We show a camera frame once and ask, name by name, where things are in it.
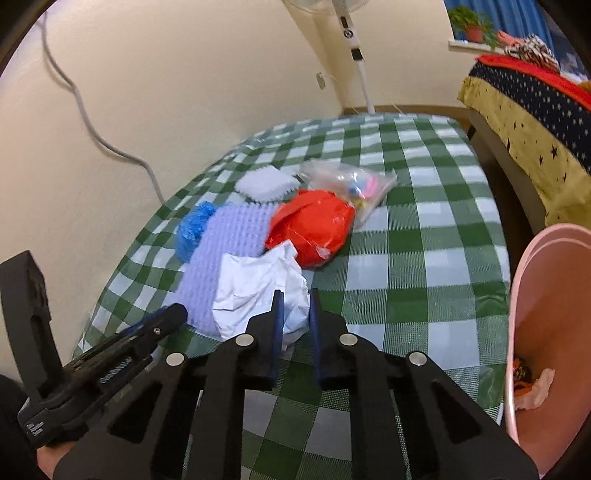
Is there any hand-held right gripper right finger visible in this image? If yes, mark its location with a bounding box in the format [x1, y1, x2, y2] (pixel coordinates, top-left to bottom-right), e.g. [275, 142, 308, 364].
[308, 288, 540, 480]

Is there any potted green plant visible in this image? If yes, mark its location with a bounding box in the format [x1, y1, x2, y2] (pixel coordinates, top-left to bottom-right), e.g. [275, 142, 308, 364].
[447, 6, 499, 47]

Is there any dark floral cloth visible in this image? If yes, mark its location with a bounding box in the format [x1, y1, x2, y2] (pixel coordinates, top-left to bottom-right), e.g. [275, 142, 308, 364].
[512, 355, 532, 384]

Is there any red blanket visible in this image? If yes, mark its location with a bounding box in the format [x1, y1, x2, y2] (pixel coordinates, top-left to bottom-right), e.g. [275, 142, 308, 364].
[475, 54, 591, 100]

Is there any crumpled white tissue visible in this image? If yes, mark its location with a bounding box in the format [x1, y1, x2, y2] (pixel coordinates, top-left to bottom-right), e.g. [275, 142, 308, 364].
[513, 368, 555, 411]

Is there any white plastic bag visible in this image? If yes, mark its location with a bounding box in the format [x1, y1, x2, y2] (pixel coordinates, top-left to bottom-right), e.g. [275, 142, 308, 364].
[211, 240, 311, 347]

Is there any star print blanket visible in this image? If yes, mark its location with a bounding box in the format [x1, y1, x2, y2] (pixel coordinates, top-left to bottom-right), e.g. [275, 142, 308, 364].
[457, 54, 591, 229]

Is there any green checkered tablecloth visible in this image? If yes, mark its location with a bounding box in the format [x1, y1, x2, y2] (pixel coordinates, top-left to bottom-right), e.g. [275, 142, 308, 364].
[74, 113, 513, 480]

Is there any pink plastic bin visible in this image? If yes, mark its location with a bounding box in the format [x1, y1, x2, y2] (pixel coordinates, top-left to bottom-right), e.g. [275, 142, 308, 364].
[503, 224, 591, 478]

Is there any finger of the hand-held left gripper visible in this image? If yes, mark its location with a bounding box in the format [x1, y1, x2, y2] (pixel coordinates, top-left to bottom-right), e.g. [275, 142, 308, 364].
[73, 304, 189, 371]
[98, 353, 154, 394]

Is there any small pale textured pad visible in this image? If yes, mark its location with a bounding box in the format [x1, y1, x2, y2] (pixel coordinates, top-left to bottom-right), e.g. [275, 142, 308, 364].
[236, 167, 298, 204]

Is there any lavender textured mat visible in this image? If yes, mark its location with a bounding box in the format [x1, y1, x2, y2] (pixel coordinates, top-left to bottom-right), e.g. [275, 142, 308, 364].
[178, 203, 282, 335]

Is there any blue curtain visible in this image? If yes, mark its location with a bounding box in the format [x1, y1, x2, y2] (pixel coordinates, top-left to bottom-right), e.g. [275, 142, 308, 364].
[443, 0, 591, 61]

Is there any orange plastic bag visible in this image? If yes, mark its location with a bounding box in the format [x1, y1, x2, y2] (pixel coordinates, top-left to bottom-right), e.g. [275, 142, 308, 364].
[265, 189, 356, 271]

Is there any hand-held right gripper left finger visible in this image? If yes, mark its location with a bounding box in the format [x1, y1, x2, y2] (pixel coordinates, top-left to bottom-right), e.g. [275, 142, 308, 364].
[53, 290, 286, 480]

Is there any white standing fan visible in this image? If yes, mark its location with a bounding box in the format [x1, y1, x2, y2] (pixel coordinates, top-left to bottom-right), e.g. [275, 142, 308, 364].
[281, 0, 377, 115]

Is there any blue plastic bag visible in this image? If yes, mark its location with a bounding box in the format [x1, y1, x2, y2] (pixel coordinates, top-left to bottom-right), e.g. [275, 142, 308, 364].
[174, 202, 218, 264]

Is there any clear plastic bag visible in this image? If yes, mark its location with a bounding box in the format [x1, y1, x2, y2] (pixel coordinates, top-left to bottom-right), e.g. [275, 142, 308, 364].
[298, 158, 398, 229]

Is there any black white striped cloth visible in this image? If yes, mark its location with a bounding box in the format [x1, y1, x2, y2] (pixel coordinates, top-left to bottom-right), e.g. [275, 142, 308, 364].
[503, 33, 559, 70]

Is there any grey wall cable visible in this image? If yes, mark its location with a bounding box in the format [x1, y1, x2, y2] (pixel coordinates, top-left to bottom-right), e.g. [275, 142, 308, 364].
[37, 11, 167, 204]

